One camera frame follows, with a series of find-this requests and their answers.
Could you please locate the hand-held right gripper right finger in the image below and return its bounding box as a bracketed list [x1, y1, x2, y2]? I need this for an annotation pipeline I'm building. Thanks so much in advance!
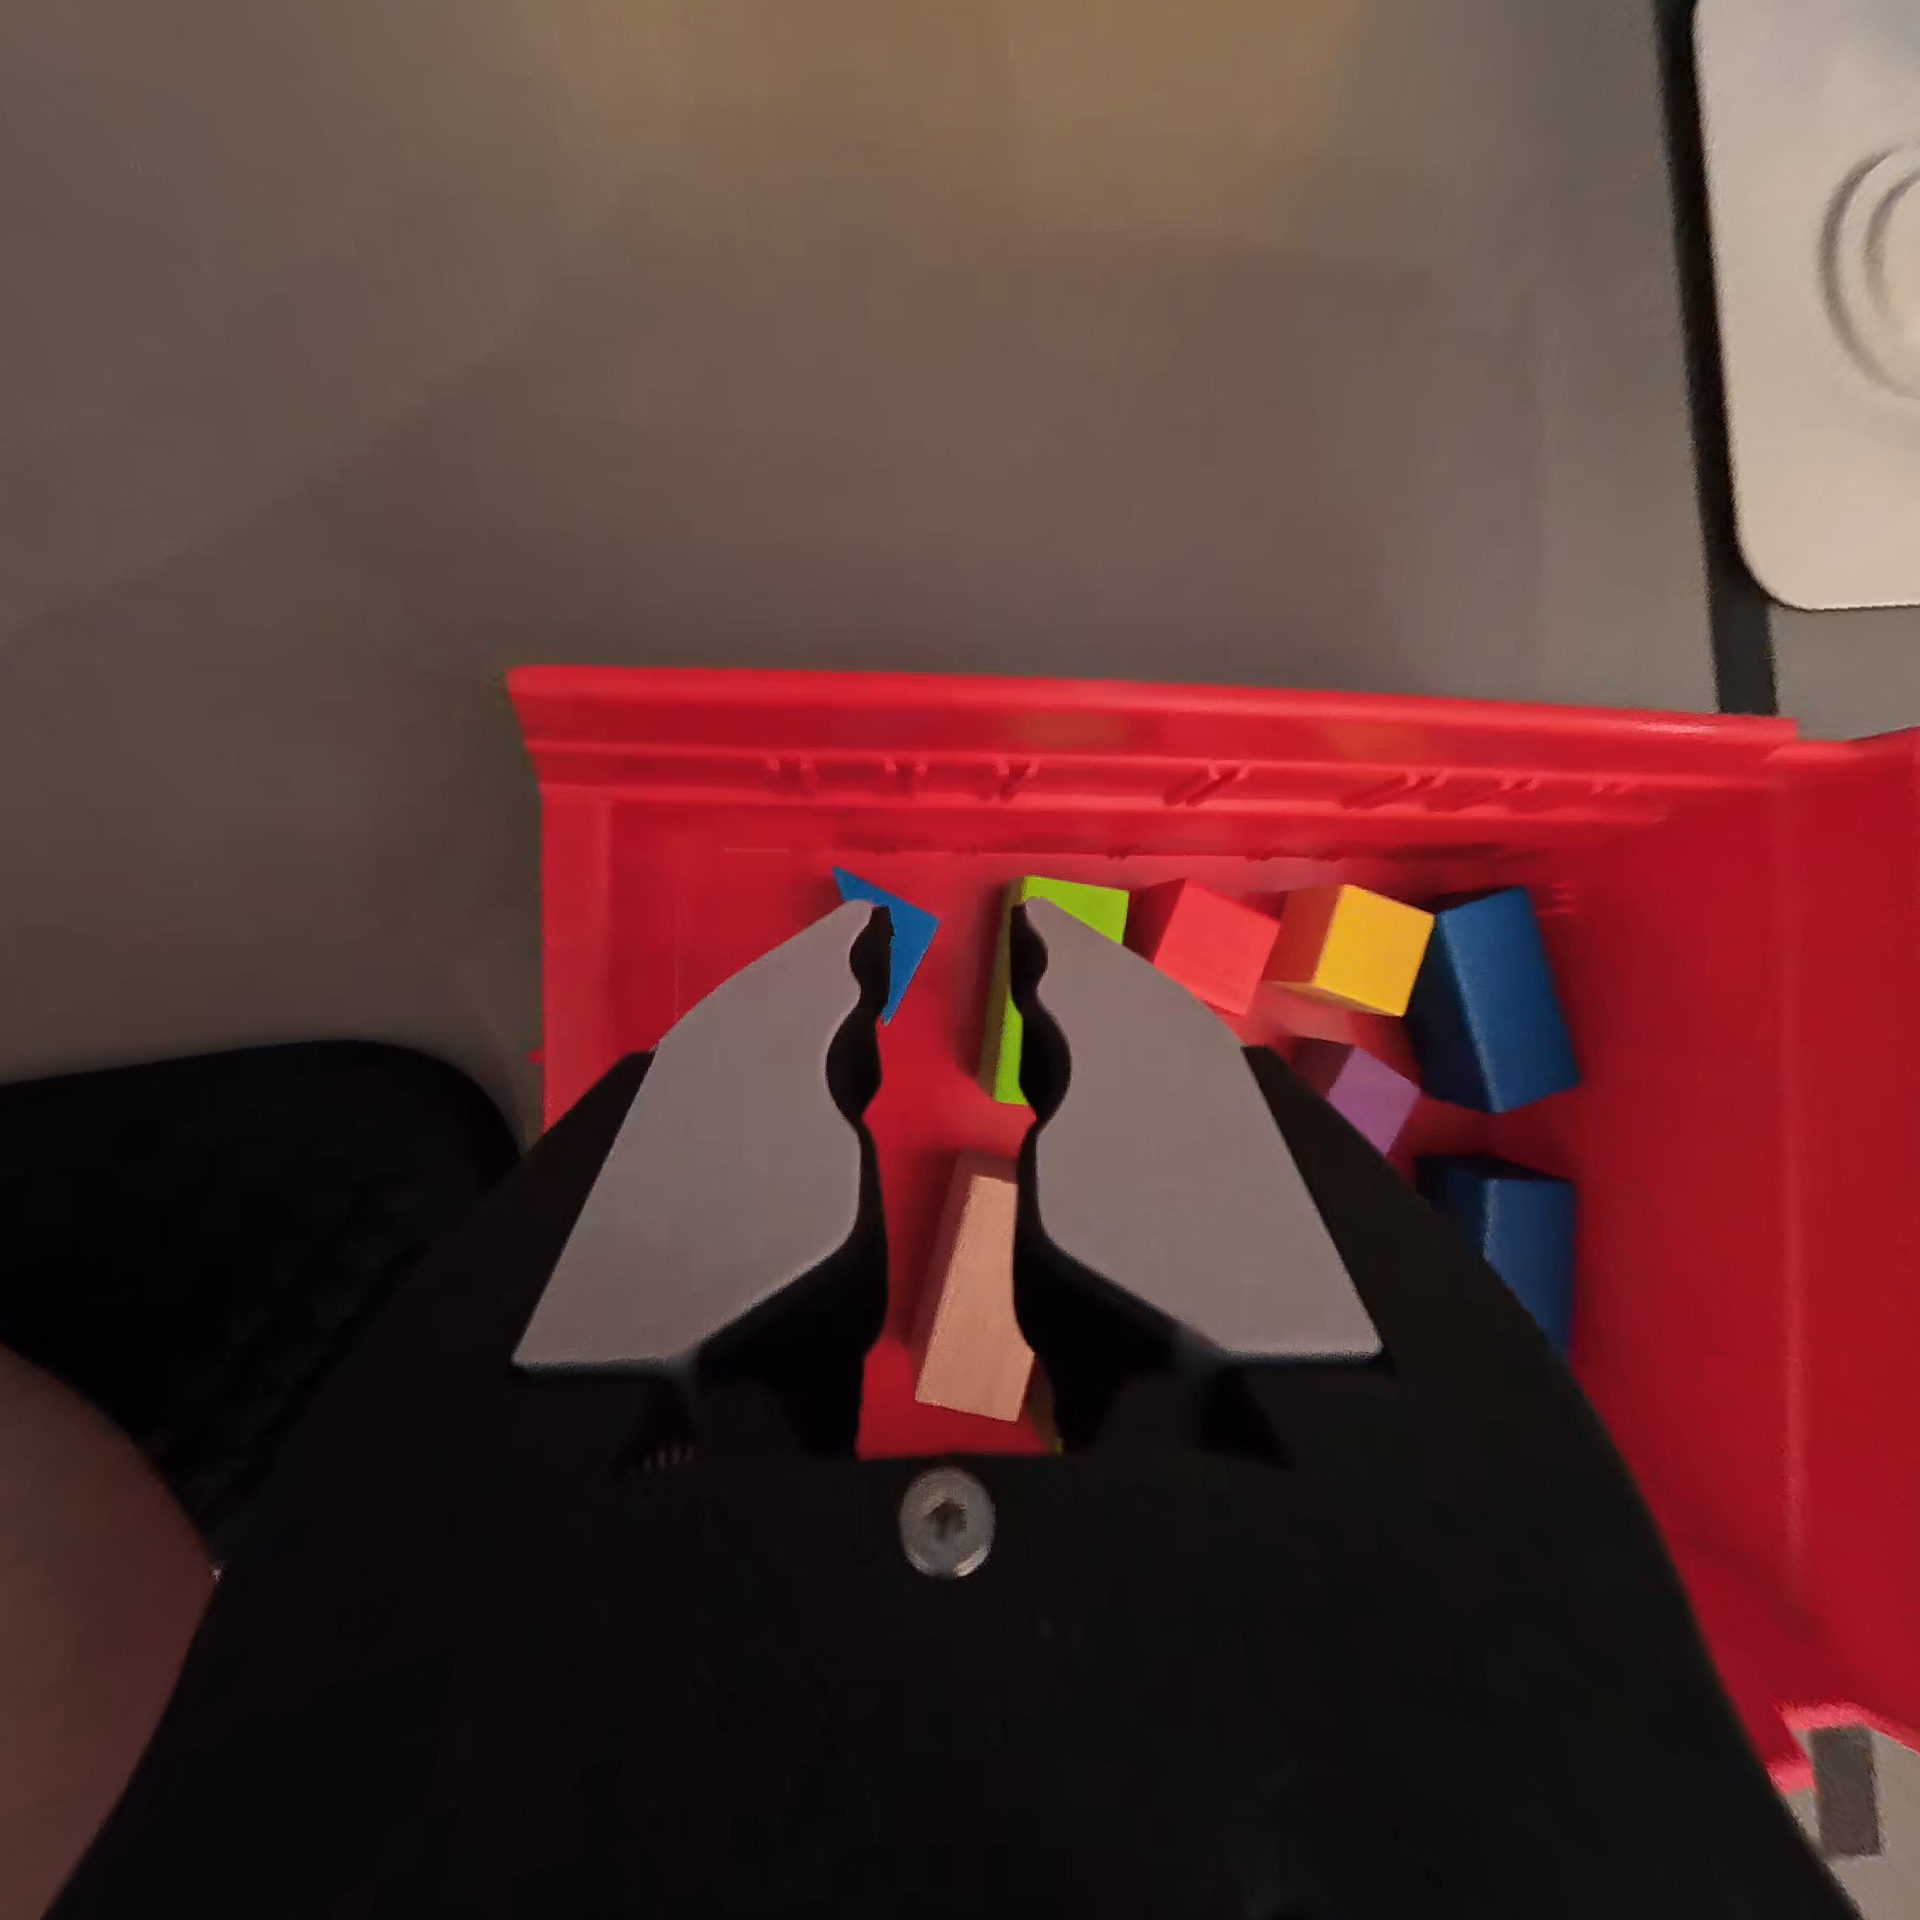
[1008, 897, 1384, 1367]

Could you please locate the purple wooden cube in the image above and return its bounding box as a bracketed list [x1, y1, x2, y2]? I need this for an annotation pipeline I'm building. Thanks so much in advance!
[1296, 1043, 1422, 1158]

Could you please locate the red plastic bin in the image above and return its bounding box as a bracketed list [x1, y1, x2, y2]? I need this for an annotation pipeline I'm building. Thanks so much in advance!
[508, 667, 1920, 1802]

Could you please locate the green rectangular wooden block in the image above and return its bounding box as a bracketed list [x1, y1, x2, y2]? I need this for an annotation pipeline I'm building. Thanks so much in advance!
[979, 879, 1128, 1108]

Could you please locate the red wooden cube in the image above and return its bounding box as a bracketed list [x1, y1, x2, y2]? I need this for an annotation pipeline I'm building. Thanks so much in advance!
[1147, 880, 1279, 1020]

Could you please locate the person's right forearm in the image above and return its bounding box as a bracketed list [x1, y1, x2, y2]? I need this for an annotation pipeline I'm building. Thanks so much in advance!
[0, 1343, 220, 1920]

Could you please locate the yellow wooden cube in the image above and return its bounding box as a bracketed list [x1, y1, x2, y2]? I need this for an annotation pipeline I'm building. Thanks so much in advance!
[1264, 884, 1437, 1020]

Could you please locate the natural wooden rectangular block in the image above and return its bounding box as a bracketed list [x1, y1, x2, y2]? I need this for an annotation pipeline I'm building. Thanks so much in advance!
[911, 1152, 1051, 1424]

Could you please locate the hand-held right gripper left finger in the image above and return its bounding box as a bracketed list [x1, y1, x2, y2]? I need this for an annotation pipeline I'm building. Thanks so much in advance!
[512, 902, 894, 1370]

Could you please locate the instruction sheet stand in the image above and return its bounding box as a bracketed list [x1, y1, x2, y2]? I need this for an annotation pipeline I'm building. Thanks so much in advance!
[1692, 0, 1920, 614]

